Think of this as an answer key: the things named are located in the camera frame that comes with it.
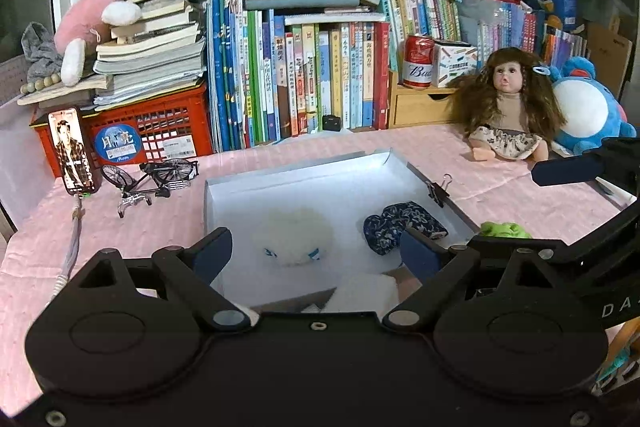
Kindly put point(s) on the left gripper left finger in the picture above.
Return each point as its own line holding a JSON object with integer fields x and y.
{"x": 188, "y": 274}

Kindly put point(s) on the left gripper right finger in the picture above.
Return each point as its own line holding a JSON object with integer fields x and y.
{"x": 440, "y": 271}

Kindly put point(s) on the white foam sponge block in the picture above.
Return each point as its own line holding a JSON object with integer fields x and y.
{"x": 362, "y": 293}

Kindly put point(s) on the navy floral fabric pouch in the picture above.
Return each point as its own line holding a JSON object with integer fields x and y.
{"x": 383, "y": 232}

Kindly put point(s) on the white fluffy plush toy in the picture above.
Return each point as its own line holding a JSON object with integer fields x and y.
{"x": 296, "y": 237}

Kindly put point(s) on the black binder clip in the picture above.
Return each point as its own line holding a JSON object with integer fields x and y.
{"x": 439, "y": 191}

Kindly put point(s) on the miniature black bicycle model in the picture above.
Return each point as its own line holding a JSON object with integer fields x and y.
{"x": 158, "y": 179}

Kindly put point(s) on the white shallow tray box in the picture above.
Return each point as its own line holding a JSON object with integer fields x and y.
{"x": 345, "y": 189}

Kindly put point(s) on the red plastic crate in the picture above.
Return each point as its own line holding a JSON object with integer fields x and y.
{"x": 171, "y": 126}

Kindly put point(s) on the blue round sticker label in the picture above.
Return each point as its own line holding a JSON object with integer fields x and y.
{"x": 118, "y": 143}

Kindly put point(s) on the blue penguin plush toy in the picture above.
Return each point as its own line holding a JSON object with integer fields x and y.
{"x": 591, "y": 111}

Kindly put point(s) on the smartphone with photo screen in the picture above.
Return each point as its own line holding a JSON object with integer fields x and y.
{"x": 78, "y": 172}

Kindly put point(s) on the small wooden drawer box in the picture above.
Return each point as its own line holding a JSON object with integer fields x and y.
{"x": 411, "y": 107}

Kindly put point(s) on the brown haired doll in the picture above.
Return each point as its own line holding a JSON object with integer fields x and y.
{"x": 508, "y": 110}

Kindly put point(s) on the small black box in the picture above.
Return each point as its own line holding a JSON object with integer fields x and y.
{"x": 331, "y": 123}

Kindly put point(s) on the row of upright books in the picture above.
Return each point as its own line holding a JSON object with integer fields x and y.
{"x": 275, "y": 67}

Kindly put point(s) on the red Budweiser can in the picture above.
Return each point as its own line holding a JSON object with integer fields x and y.
{"x": 417, "y": 66}

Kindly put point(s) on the white printed carton box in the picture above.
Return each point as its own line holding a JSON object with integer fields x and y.
{"x": 452, "y": 60}

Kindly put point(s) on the stack of lying books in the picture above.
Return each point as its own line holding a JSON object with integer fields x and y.
{"x": 163, "y": 52}

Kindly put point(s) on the grey plush toy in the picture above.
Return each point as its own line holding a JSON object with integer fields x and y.
{"x": 44, "y": 61}

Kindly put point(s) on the pink rabbit plush toy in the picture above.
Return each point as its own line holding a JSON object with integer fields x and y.
{"x": 84, "y": 26}

